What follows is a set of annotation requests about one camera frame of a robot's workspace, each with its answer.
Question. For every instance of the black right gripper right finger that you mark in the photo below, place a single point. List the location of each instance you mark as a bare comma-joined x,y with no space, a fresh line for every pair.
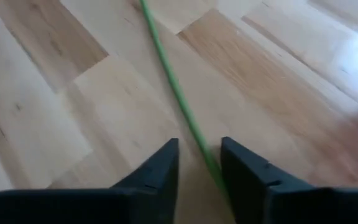
259,193

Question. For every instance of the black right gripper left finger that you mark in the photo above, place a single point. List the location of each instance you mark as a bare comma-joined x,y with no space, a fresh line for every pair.
141,199

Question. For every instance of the red artificial tulip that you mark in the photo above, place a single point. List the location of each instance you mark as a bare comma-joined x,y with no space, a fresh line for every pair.
179,96

